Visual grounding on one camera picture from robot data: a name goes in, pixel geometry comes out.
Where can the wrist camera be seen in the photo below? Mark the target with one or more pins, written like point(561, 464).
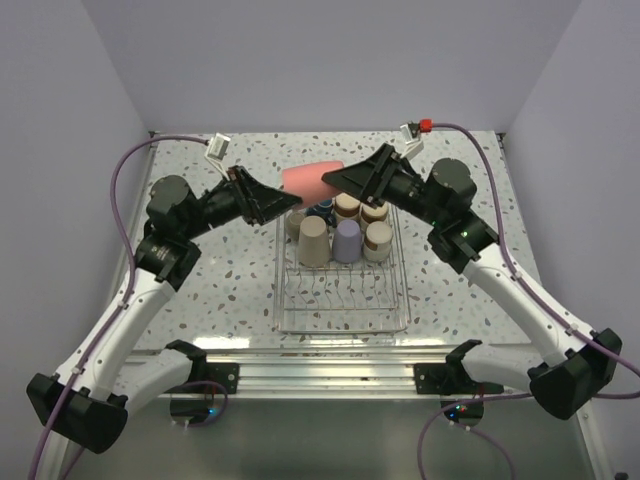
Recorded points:
point(412, 134)
point(216, 150)

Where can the tall beige plastic cup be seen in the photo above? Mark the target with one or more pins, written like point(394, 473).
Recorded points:
point(313, 245)

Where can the aluminium rail frame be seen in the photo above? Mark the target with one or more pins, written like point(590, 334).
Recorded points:
point(315, 374)

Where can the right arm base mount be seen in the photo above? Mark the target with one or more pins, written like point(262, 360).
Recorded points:
point(440, 377)

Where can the dark blue mug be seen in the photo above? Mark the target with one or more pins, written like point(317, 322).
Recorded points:
point(323, 210)

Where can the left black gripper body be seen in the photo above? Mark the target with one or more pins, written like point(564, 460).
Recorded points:
point(226, 199)

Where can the purple plastic cup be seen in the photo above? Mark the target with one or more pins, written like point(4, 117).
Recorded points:
point(346, 246)

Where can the small grey-green mug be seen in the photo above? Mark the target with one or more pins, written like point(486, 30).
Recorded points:
point(293, 223)

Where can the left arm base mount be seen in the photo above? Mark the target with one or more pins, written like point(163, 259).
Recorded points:
point(212, 379)

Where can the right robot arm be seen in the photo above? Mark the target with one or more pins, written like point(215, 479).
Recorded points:
point(572, 363)

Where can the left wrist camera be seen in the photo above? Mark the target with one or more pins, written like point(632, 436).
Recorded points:
point(216, 150)

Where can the wire dish rack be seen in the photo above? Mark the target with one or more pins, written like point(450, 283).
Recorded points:
point(364, 297)

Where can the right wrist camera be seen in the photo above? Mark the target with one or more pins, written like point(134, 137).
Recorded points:
point(412, 134)

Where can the cream brown-banded cup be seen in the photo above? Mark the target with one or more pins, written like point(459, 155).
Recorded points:
point(372, 214)
point(346, 207)

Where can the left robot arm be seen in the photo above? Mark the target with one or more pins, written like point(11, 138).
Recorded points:
point(78, 401)

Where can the steel cup with handle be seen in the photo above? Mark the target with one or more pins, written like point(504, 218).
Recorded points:
point(377, 241)

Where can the red plastic cup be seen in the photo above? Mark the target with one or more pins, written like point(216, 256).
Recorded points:
point(305, 181)

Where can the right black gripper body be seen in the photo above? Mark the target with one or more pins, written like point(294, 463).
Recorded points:
point(404, 189)

